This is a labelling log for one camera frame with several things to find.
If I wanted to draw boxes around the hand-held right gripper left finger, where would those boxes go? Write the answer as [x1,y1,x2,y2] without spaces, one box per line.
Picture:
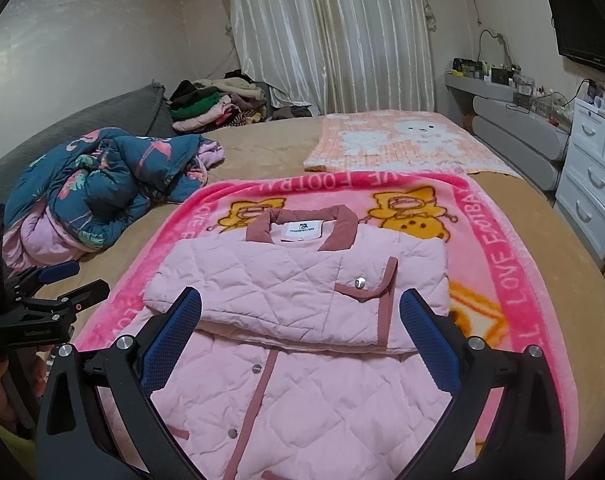
[35,286,203,480]

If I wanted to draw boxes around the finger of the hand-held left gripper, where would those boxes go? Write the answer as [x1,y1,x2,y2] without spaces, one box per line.
[20,280,110,333]
[12,260,80,293]

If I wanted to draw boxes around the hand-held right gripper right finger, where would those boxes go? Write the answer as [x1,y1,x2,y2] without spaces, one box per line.
[399,287,566,480]

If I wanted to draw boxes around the pink quilted jacket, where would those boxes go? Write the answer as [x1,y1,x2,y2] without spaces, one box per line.
[132,205,478,480]

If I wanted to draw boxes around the pile of folded clothes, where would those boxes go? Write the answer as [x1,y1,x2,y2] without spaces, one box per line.
[167,72,283,133]

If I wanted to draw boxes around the pink printed blanket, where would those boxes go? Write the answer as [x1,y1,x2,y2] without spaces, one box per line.
[75,170,581,480]

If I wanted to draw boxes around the teal floral duvet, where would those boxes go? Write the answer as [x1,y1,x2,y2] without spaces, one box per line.
[2,127,226,273]

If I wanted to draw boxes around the grey headboard cushion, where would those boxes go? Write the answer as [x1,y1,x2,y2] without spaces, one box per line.
[0,82,178,211]

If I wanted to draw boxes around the peach bunny blanket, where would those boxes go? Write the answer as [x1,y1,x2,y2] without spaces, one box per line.
[302,107,526,178]

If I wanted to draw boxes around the bed with tan sheet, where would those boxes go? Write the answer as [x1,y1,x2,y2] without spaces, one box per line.
[0,112,605,480]

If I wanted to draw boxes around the grey curved dresser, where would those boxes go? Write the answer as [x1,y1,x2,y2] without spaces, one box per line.
[445,70,571,191]

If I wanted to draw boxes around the white drawer cabinet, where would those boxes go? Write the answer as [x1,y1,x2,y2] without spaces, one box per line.
[555,97,605,261]

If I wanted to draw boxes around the assorted small desk items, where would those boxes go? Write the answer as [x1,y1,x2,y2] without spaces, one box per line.
[450,57,583,121]

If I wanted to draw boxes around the assorted boxes and bottles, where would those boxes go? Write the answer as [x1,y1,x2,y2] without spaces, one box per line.
[577,77,605,111]

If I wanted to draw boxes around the gooseneck desk lamp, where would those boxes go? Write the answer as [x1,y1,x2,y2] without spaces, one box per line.
[477,29,513,68]

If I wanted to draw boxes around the white curtain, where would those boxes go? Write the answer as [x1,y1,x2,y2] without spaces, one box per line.
[225,0,438,116]

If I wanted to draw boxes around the black wall television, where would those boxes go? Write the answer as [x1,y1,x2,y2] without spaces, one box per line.
[547,0,605,78]

